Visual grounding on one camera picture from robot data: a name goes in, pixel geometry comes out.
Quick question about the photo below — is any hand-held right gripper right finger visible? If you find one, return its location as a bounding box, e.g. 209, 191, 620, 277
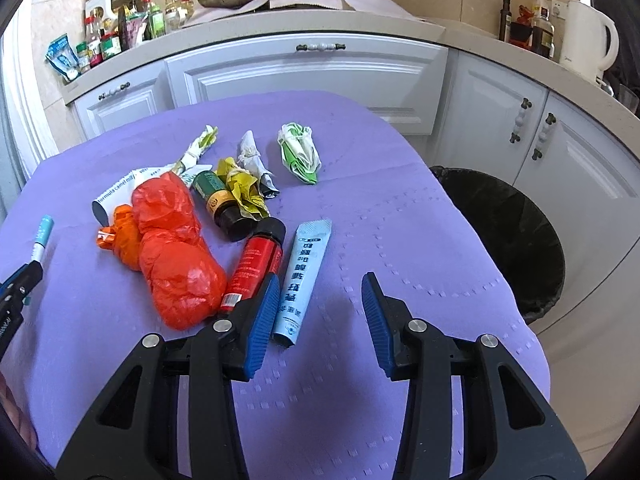
361, 272, 588, 480

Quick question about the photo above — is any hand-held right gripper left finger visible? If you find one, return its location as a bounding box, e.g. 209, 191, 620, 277
54, 273, 281, 480

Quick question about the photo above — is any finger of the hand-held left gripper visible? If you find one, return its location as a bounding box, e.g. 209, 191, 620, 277
0, 258, 45, 311

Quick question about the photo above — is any blue white stick sachet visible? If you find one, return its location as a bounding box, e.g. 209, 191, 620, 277
29, 215, 55, 263

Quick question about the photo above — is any light blue squeezed tube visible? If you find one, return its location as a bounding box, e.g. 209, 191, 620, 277
270, 219, 333, 348

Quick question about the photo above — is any red bottle with black cap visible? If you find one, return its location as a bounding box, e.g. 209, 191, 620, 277
220, 217, 287, 317

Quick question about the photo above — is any small orange plastic bag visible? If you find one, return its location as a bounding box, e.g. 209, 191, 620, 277
96, 204, 146, 272

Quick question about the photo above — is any large orange plastic bag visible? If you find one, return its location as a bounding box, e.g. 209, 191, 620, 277
131, 172, 227, 332

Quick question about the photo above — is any white printed packet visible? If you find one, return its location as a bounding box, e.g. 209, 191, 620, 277
91, 172, 173, 228

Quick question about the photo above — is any green bottle with dark cap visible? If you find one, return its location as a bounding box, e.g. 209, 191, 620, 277
192, 170, 251, 242

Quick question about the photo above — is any yellow wrapper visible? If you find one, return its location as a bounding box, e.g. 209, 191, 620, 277
216, 157, 270, 222

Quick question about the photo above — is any black trash bin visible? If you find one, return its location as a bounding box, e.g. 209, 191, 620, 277
427, 165, 566, 326

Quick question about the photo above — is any white silver wrapper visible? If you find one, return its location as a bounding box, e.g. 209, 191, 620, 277
236, 130, 281, 200

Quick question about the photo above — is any green white packet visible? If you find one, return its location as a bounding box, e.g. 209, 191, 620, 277
277, 122, 322, 185

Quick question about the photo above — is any twisted white green wrapper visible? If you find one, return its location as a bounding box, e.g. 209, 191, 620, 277
172, 125, 220, 188

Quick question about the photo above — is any person's left hand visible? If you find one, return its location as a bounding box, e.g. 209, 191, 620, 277
0, 372, 40, 456

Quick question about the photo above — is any purple tablecloth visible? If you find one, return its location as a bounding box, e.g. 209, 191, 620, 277
0, 91, 551, 480

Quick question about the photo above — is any blue white seasoning packet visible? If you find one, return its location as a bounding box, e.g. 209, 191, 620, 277
46, 34, 82, 82

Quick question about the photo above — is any group of condiment bottles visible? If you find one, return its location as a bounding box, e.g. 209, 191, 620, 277
75, 0, 197, 68

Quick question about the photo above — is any white kitchen cabinet unit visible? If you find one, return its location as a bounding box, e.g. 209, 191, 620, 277
62, 10, 640, 461

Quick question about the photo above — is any white stove cover sheet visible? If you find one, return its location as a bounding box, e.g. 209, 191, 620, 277
190, 0, 436, 27

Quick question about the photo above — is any red black condiment container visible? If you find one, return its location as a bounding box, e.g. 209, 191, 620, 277
511, 5, 535, 48

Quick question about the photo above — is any dark sauce bottle white cap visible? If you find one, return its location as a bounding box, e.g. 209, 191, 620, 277
530, 0, 557, 58

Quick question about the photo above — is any white electric kettle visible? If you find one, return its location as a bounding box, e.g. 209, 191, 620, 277
565, 0, 621, 86

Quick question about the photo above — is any white door frame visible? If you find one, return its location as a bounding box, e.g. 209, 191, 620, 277
0, 5, 66, 196

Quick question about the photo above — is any upright cabinet door handle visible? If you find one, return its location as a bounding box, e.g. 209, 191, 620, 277
531, 114, 557, 162
509, 98, 531, 144

